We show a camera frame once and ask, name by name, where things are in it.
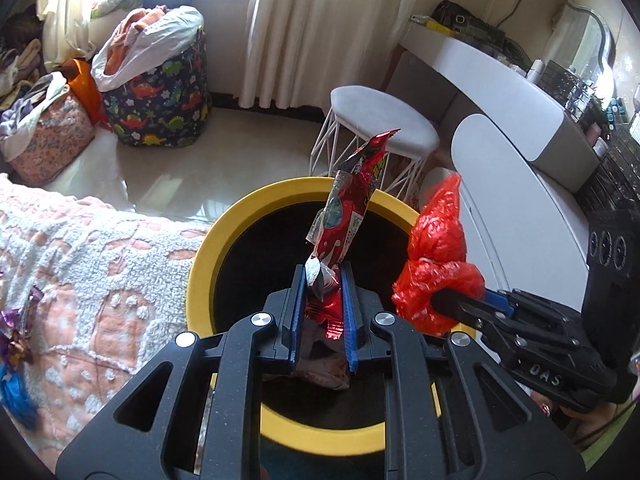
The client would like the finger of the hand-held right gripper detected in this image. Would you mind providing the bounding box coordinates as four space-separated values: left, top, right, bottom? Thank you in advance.
431 287 502 334
481 287 517 318

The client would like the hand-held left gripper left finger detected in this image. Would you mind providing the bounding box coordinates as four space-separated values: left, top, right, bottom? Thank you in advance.
55 262 306 480

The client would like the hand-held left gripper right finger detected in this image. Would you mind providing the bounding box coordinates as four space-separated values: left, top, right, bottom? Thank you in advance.
340 262 586 480

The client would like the red plastic bag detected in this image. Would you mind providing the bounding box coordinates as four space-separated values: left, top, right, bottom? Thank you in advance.
391 172 486 337

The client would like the red snack wrapper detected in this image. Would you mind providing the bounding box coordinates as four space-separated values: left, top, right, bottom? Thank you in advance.
292 129 401 391

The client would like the yellow rimmed black trash bin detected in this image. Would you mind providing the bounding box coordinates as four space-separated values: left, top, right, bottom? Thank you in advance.
186 176 443 453

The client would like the purple foil wrapper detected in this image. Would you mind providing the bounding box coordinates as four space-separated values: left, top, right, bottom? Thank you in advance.
0 285 41 366

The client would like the blue foil wrapper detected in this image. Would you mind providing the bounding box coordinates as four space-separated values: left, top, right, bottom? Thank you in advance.
0 362 38 428

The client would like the person's right hand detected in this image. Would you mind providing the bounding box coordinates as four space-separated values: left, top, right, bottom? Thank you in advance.
530 385 640 453

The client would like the white rounded cabinet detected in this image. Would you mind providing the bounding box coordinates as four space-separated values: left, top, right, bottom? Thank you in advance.
425 112 601 346

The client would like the black drawer organizer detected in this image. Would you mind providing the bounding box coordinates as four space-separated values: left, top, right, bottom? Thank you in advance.
575 130 640 211

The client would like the pink and white floral blanket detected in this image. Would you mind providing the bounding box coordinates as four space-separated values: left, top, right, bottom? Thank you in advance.
0 172 221 461

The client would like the row of cosmetic bottles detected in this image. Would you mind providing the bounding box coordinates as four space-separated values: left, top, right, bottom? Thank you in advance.
585 95 640 146

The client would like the white dressing table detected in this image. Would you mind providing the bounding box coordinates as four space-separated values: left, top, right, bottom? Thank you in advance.
387 25 601 193

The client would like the clear cosmetics organizer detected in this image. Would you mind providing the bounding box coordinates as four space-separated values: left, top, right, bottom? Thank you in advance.
540 60 601 111

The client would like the dinosaur print laundry basket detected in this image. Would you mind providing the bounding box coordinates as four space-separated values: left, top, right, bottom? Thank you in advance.
102 30 211 148

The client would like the silver framed mirror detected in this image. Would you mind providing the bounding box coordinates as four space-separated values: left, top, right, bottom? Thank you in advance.
542 2 616 106

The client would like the yellow box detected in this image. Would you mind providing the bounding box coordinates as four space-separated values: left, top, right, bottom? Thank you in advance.
410 14 453 36

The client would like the dark handbag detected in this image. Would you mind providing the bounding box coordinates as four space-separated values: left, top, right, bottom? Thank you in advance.
431 0 506 48

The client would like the cream curtain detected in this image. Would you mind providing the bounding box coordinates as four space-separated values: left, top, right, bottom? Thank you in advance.
239 0 433 111
37 0 146 71

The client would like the white plastic bag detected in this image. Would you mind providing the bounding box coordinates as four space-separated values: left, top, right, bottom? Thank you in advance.
91 5 206 92

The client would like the orange plastic bag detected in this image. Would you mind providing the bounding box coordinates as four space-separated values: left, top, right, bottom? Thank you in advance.
62 57 111 131

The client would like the orange clothes bundle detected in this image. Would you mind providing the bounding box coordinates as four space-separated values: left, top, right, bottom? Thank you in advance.
107 5 168 73

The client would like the pile of mixed clothes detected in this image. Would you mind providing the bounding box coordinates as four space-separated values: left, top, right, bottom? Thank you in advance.
0 5 48 108

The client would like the white wire frame stool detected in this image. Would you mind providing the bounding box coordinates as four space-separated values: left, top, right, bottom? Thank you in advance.
310 86 441 208

